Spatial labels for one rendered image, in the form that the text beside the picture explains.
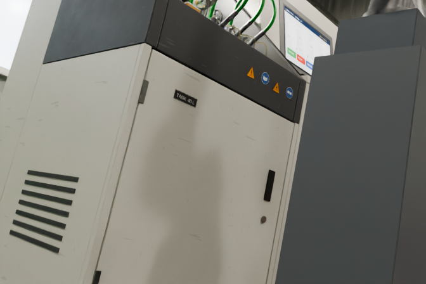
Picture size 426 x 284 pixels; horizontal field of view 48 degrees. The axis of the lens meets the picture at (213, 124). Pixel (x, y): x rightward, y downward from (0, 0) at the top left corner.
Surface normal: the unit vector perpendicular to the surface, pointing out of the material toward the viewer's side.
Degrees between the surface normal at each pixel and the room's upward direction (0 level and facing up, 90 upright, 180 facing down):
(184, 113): 90
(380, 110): 90
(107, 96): 90
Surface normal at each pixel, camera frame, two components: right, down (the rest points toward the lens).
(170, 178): 0.70, 0.00
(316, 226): -0.66, -0.29
